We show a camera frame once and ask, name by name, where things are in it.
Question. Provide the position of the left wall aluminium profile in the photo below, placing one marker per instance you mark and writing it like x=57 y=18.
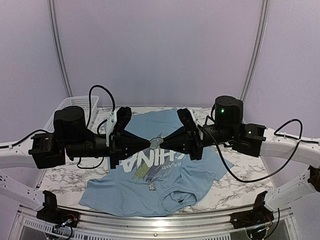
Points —
x=58 y=47

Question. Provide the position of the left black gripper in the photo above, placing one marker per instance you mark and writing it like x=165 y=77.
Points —
x=125 y=145

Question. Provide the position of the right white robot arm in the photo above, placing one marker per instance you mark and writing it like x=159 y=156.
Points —
x=252 y=140

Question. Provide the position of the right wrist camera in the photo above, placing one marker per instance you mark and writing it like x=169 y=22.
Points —
x=187 y=119

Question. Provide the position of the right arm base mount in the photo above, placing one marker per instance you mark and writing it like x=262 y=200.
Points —
x=259 y=214

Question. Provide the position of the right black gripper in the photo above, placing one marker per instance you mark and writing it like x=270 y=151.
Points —
x=194 y=147

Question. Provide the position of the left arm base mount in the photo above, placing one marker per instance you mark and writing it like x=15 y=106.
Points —
x=50 y=212

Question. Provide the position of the light blue printed t-shirt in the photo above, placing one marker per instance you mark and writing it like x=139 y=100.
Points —
x=179 y=182

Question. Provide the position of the wall aluminium profile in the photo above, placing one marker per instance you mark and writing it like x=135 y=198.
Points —
x=262 y=23
x=58 y=47

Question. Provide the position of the right wall aluminium profile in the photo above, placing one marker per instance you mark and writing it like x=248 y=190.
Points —
x=262 y=23

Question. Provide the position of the round silver brooch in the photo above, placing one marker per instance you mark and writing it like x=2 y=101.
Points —
x=155 y=143

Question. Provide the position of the aluminium front rail frame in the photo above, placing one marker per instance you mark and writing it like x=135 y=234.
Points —
x=94 y=225

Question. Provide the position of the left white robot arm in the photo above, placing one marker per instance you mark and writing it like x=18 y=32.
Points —
x=72 y=139

